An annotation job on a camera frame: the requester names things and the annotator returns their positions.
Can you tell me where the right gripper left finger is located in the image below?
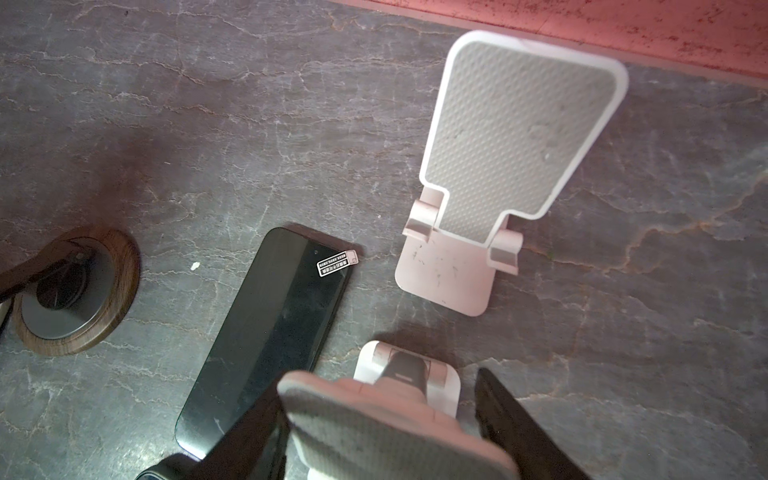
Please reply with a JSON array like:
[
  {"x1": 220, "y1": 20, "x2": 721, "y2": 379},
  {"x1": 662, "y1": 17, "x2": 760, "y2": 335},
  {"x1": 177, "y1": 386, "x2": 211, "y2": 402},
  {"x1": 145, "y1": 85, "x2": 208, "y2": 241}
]
[{"x1": 138, "y1": 383, "x2": 290, "y2": 479}]

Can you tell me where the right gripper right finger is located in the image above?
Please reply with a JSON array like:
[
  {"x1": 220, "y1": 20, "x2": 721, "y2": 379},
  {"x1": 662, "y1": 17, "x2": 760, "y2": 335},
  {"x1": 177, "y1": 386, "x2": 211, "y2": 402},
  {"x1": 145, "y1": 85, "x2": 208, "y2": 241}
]
[{"x1": 475, "y1": 368, "x2": 590, "y2": 480}]

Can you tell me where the black phone with sticker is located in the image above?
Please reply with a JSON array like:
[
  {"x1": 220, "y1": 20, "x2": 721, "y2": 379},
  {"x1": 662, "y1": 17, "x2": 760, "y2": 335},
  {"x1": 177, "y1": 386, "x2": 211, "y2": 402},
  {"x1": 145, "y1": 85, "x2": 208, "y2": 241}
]
[{"x1": 175, "y1": 224, "x2": 362, "y2": 459}]

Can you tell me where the white phone stand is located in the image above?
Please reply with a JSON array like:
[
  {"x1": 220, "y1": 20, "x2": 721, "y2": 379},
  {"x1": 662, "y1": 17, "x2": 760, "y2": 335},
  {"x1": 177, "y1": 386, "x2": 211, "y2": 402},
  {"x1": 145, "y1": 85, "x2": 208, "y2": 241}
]
[
  {"x1": 395, "y1": 31, "x2": 629, "y2": 317},
  {"x1": 277, "y1": 340, "x2": 521, "y2": 480}
]

